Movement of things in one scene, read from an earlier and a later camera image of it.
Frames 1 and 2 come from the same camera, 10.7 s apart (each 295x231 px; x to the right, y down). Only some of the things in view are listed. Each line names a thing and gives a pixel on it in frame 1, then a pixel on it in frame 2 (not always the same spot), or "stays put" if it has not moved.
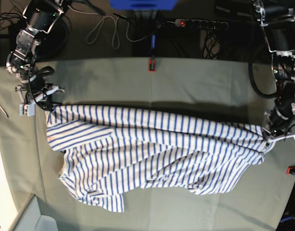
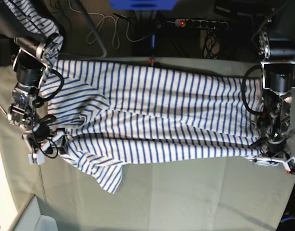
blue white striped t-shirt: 108,149 stays put
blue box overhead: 144,5 stays put
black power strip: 202,24 stays put
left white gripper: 28,109 -> 37,156
